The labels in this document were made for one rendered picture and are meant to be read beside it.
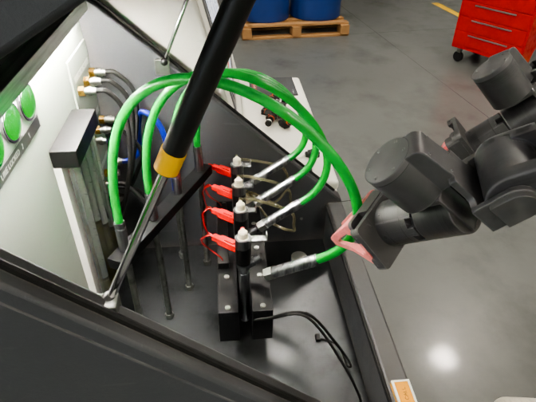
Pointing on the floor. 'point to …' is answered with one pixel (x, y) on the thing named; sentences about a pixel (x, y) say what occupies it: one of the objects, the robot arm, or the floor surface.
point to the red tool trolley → (495, 27)
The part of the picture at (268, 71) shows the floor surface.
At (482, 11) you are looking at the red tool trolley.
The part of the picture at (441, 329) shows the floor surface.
